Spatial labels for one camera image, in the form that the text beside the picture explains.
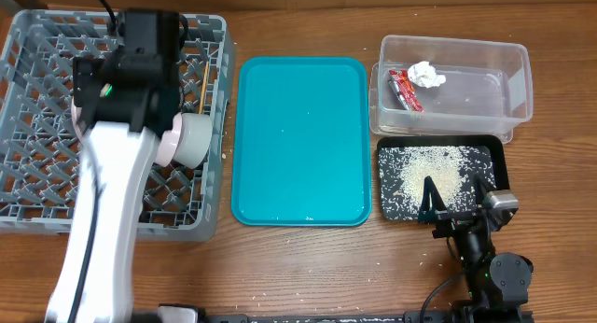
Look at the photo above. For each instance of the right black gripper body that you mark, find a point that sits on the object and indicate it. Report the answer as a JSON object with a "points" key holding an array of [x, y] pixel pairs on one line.
{"points": [[478, 240]]}

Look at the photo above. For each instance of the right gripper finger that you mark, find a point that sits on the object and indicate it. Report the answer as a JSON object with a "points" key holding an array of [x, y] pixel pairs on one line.
{"points": [[432, 208], [483, 192]]}

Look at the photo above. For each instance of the red snack wrapper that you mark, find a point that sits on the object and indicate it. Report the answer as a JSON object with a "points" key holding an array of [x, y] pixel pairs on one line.
{"points": [[404, 90]]}

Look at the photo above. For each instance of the grey-green bowl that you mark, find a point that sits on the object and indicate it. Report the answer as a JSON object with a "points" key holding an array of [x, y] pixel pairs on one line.
{"points": [[195, 134]]}

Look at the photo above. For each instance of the small pink plate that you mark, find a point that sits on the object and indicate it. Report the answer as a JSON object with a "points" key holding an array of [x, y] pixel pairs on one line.
{"points": [[169, 142]]}

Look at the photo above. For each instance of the large white plate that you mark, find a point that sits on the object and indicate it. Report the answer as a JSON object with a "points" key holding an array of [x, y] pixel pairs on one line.
{"points": [[74, 122]]}

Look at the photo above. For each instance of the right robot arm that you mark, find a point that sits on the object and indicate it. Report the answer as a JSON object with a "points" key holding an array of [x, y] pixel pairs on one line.
{"points": [[497, 283]]}

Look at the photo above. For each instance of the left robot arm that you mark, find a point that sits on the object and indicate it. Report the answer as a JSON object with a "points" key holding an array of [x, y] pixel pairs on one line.
{"points": [[127, 101]]}

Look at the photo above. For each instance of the black plastic tray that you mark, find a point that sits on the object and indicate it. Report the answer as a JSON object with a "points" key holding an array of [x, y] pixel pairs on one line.
{"points": [[491, 142]]}

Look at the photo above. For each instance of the pile of rice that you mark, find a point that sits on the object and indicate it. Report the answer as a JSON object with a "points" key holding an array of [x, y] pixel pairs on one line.
{"points": [[402, 171]]}

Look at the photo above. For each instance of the clear plastic bin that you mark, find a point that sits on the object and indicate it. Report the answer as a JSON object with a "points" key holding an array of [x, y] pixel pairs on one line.
{"points": [[488, 87]]}

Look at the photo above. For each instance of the crumpled white tissue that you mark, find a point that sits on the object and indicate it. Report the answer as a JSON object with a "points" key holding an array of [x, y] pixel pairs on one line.
{"points": [[424, 75]]}

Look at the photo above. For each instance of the teal plastic tray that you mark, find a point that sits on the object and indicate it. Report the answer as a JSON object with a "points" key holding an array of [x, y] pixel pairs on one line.
{"points": [[301, 153]]}

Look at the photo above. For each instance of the grey plastic dish rack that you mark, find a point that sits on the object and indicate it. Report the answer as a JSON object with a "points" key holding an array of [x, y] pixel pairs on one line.
{"points": [[39, 149]]}

